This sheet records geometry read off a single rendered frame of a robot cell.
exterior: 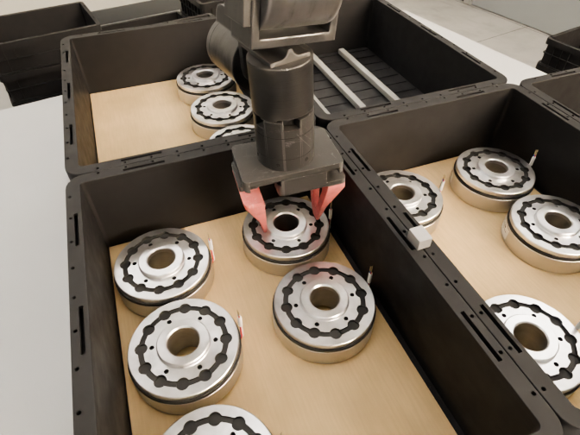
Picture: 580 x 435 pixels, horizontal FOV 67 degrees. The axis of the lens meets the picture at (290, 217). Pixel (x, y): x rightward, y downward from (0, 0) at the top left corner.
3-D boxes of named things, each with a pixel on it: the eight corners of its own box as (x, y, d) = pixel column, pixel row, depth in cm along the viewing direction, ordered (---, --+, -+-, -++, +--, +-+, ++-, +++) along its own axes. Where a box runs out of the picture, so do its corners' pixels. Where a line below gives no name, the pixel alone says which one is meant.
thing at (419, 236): (430, 247, 40) (433, 237, 39) (417, 251, 39) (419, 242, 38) (419, 233, 41) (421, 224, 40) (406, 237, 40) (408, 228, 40)
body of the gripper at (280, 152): (232, 160, 47) (222, 97, 42) (323, 141, 49) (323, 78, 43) (245, 198, 42) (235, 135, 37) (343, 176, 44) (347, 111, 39)
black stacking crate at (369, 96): (486, 149, 71) (510, 84, 63) (318, 193, 63) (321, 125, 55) (368, 52, 97) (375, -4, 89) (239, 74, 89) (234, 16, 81)
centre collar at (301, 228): (312, 236, 50) (312, 232, 50) (270, 244, 49) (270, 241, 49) (299, 207, 53) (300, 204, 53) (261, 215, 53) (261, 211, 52)
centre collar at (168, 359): (217, 357, 39) (217, 354, 39) (162, 378, 38) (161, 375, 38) (203, 314, 43) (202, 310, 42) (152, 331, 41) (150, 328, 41)
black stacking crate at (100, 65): (315, 194, 63) (318, 126, 55) (99, 250, 55) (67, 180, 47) (237, 74, 89) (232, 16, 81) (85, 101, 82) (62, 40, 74)
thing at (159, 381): (255, 374, 39) (254, 370, 38) (139, 420, 36) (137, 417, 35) (221, 288, 45) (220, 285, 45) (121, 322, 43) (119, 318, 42)
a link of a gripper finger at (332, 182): (268, 206, 53) (261, 143, 47) (324, 193, 55) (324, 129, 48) (283, 247, 49) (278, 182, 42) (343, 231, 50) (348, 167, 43)
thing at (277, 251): (341, 250, 49) (341, 247, 49) (253, 269, 47) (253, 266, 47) (313, 193, 56) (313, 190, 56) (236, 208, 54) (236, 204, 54)
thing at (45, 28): (112, 97, 215) (82, 1, 183) (131, 127, 196) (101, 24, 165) (25, 121, 200) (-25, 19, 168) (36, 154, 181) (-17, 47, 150)
